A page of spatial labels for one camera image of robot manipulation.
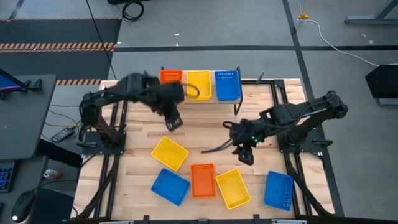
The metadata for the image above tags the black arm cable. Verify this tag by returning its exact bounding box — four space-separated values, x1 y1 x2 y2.
201 121 240 154
179 82 201 101

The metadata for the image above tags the dark grey desk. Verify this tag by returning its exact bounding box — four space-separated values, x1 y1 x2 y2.
0 73 57 161

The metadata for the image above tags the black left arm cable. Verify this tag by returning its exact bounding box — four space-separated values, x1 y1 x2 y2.
179 82 201 101

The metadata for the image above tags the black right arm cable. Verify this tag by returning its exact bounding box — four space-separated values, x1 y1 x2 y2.
201 121 240 154

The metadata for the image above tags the blue plastic basket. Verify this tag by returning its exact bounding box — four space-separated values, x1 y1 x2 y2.
214 70 243 102
150 167 191 207
264 170 295 212

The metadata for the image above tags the wooden shelf with black legs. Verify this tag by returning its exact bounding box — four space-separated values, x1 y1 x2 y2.
159 65 244 116

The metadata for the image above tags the computer monitor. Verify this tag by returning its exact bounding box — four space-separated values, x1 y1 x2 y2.
0 68 29 94

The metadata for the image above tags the black monitor stand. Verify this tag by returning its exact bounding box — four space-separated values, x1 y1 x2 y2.
23 78 43 92

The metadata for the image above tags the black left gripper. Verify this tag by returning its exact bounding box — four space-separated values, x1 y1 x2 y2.
154 81 187 132

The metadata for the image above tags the black case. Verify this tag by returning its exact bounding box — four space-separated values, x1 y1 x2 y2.
365 64 398 107

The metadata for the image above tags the white floor cable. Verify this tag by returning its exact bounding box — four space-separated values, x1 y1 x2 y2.
297 17 381 67

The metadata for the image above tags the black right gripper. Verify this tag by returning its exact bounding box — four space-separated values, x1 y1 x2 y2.
229 119 264 166

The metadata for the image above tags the black keyboard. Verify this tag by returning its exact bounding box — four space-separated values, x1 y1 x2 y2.
0 160 17 194

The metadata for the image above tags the drink can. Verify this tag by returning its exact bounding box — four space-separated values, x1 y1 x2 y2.
42 169 62 180

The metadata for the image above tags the coiled black cable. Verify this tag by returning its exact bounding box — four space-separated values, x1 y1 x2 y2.
121 0 145 23

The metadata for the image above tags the yellow plastic basket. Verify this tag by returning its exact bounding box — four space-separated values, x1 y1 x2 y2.
186 70 213 102
215 168 252 210
150 136 190 172

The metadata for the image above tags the black metal rig frame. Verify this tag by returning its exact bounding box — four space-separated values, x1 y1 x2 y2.
70 77 345 224

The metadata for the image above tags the long black floor cable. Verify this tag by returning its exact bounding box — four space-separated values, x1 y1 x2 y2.
85 0 118 80

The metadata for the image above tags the grey desk leg frame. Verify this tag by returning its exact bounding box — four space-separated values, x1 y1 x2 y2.
344 0 398 25

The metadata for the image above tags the thin yellow cable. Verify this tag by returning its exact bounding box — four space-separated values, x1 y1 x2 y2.
45 123 81 129

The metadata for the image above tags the orange plastic basket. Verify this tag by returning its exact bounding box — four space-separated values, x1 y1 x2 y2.
159 69 184 85
190 162 217 199

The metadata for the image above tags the black power adapter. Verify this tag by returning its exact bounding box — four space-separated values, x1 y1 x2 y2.
50 126 75 144

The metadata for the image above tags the black computer mouse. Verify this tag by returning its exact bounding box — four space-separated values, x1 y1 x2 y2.
11 189 37 223

